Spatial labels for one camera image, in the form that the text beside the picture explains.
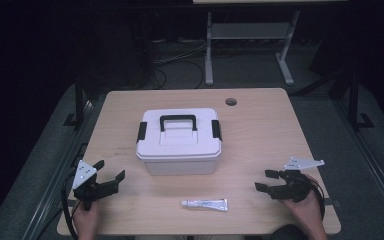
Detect dark rounded object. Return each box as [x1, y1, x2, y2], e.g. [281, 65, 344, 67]
[269, 223, 310, 240]

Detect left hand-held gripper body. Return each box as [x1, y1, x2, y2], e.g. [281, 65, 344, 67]
[71, 160, 120, 212]

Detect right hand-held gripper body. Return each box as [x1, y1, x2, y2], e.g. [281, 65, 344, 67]
[271, 156, 326, 204]

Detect person's right hand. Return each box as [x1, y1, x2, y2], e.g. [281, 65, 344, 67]
[281, 188, 327, 232]

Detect black metal stand post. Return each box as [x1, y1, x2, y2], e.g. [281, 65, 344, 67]
[62, 79, 86, 130]
[347, 71, 375, 130]

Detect white ointment tube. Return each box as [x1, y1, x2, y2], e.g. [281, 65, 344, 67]
[180, 198, 229, 212]

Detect white lid with black handle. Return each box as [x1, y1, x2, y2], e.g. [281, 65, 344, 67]
[135, 107, 224, 161]

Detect bundle of floor cables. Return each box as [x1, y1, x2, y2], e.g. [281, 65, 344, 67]
[139, 37, 208, 90]

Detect white metal desk frame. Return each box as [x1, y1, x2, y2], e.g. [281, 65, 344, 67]
[204, 9, 302, 87]

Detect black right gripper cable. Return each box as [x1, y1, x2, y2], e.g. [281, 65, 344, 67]
[304, 175, 327, 221]

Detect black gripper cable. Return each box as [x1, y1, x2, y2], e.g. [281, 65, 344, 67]
[304, 175, 327, 221]
[60, 168, 80, 240]

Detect white plastic storage box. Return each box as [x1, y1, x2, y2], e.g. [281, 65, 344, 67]
[142, 155, 219, 177]

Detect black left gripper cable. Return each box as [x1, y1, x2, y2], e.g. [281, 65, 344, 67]
[60, 168, 80, 240]

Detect person's left hand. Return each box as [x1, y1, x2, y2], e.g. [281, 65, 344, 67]
[72, 199, 101, 240]

